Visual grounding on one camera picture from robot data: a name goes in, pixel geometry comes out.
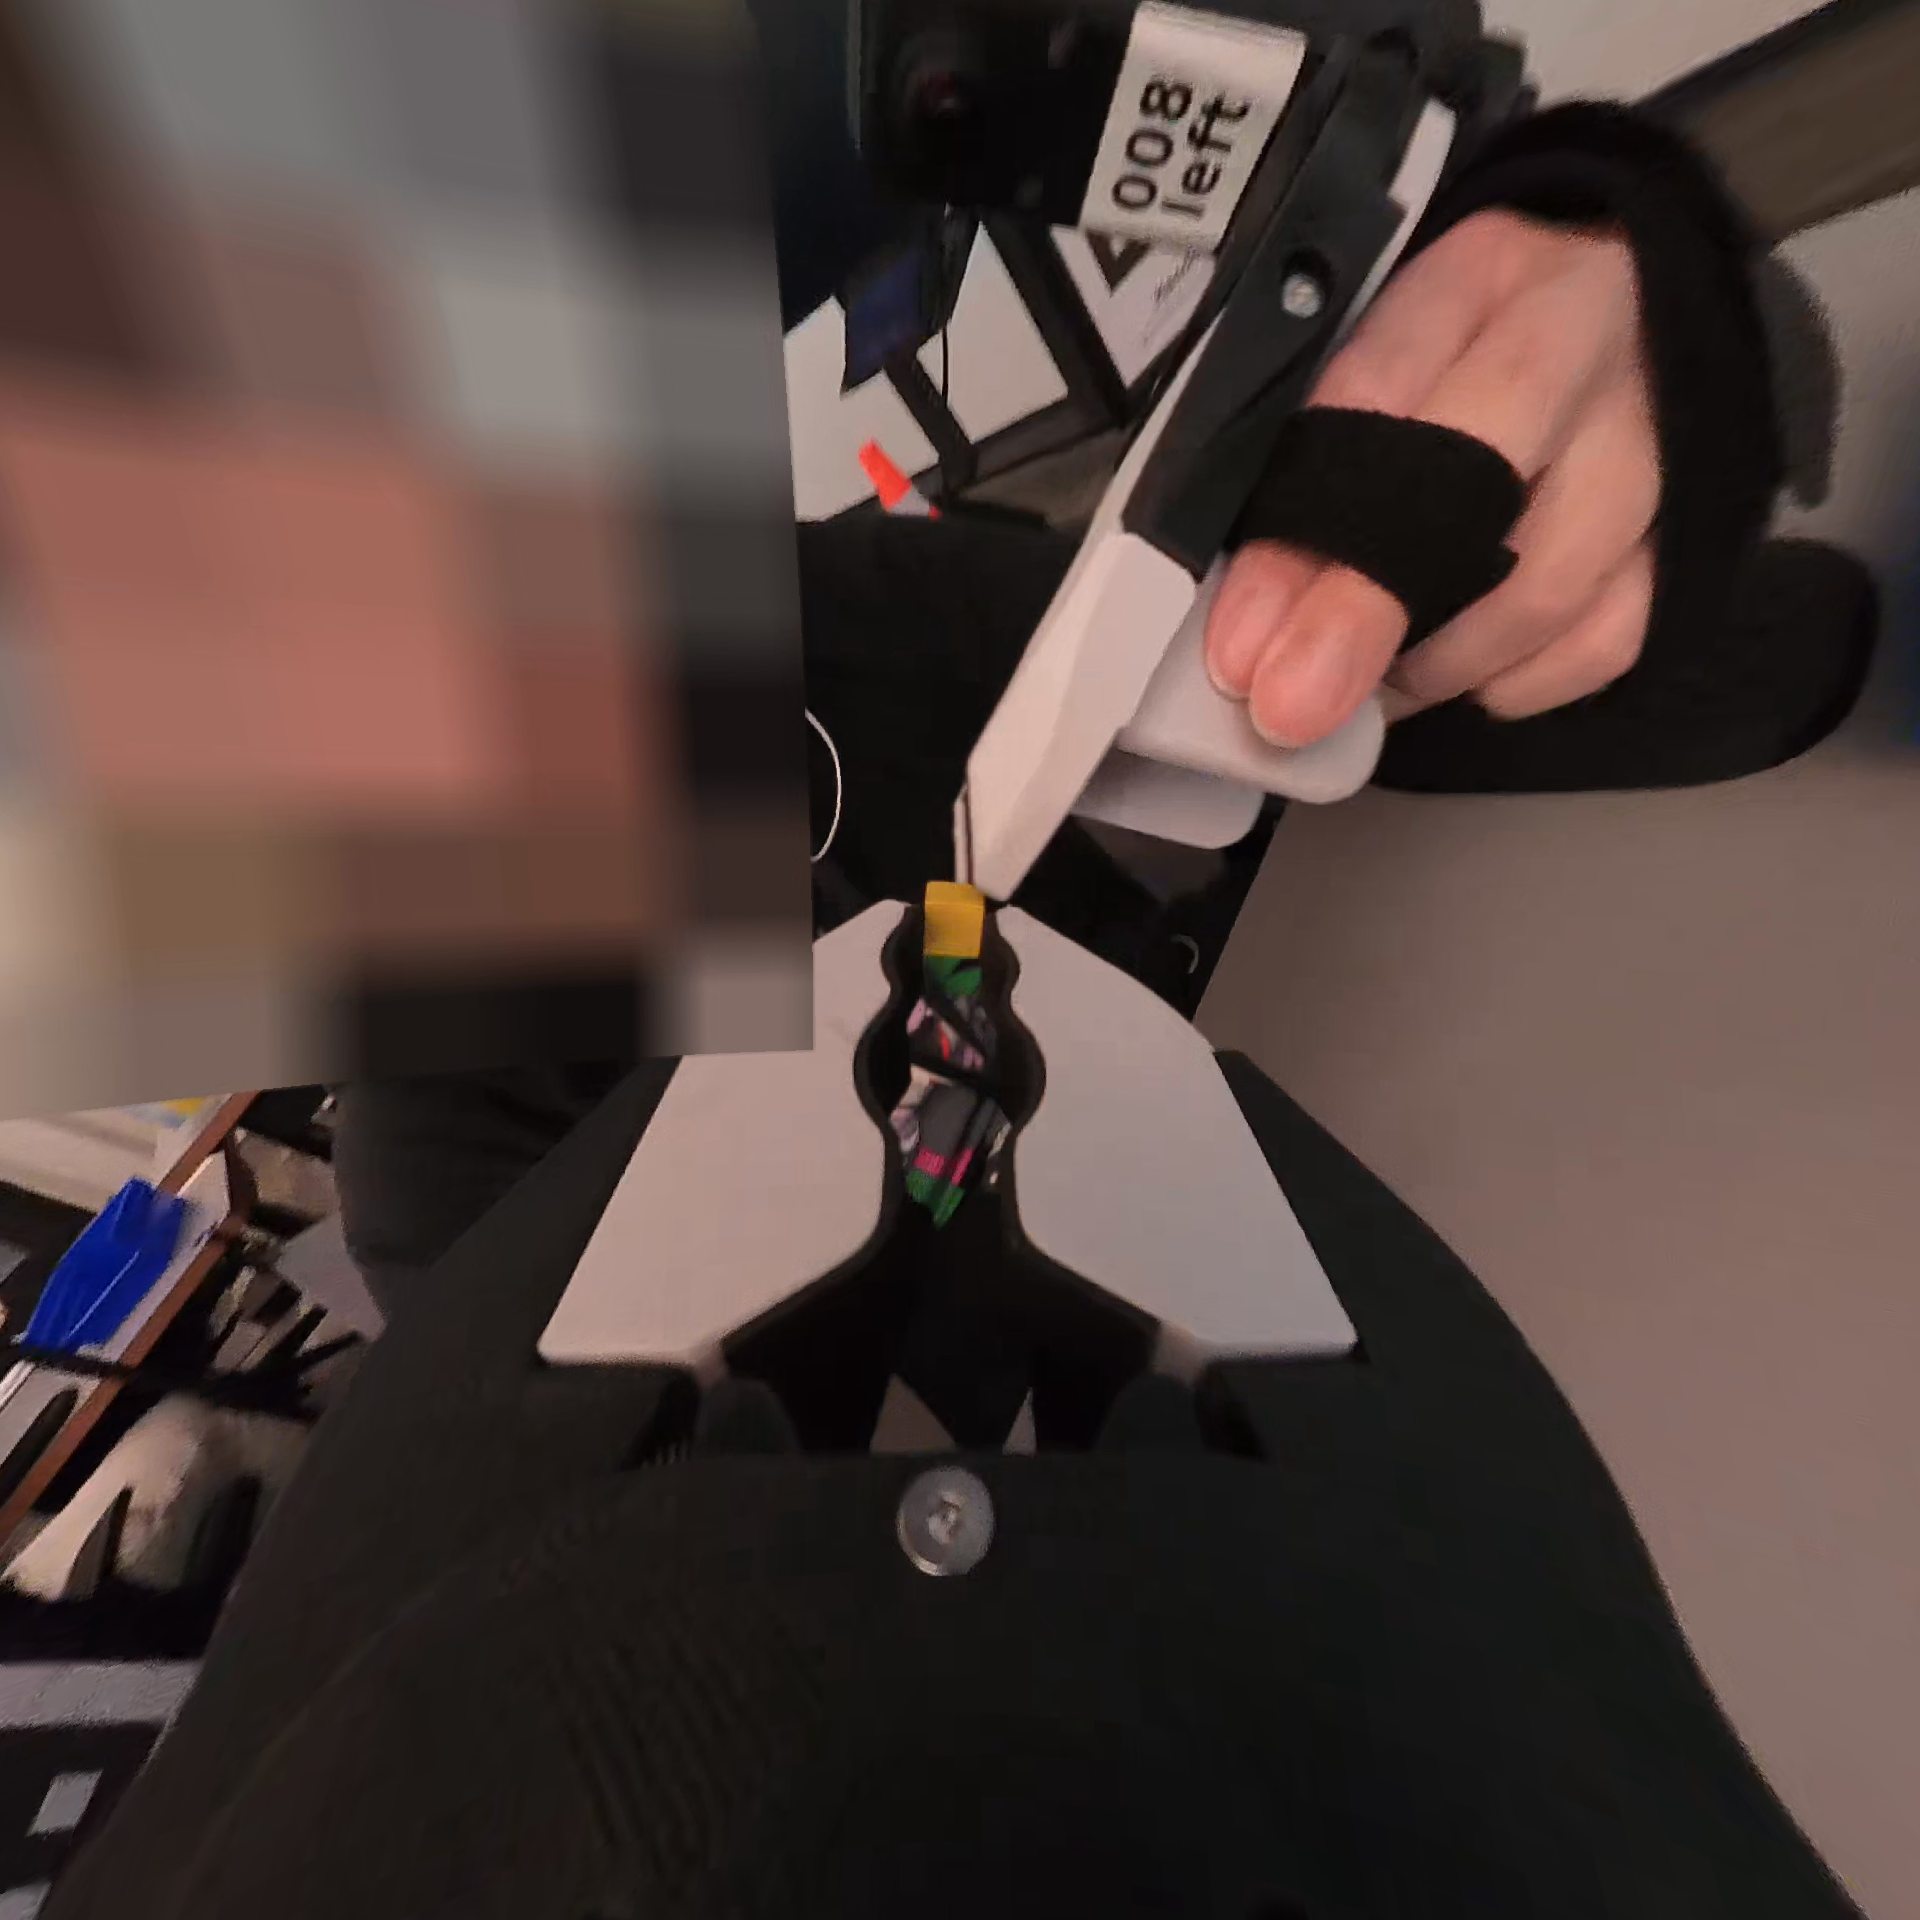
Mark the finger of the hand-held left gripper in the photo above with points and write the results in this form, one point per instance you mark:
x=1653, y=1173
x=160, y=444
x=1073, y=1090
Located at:
x=1078, y=674

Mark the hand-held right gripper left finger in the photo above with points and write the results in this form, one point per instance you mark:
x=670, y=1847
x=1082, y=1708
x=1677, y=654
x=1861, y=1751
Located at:
x=704, y=1201

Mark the small multicoloured toy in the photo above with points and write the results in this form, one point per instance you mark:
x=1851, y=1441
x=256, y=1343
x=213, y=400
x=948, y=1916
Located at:
x=954, y=918

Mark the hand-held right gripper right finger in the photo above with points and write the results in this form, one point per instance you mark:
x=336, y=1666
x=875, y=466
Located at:
x=1185, y=1201

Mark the person's left hand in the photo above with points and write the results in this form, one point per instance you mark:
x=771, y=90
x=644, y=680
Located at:
x=1499, y=345

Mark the blue storage bin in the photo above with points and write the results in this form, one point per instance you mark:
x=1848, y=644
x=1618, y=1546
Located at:
x=113, y=1268

